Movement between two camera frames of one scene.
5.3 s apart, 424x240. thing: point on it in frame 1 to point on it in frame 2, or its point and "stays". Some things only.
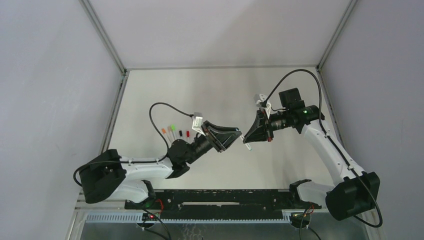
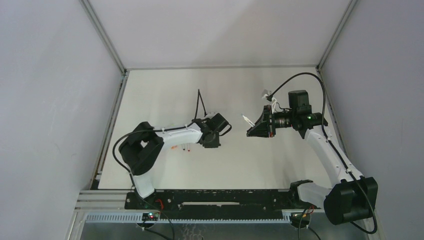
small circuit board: x=150 y=217 stays
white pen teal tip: x=246 y=144 to x=251 y=124
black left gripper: x=213 y=136 to x=210 y=139
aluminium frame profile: x=114 y=112 stays
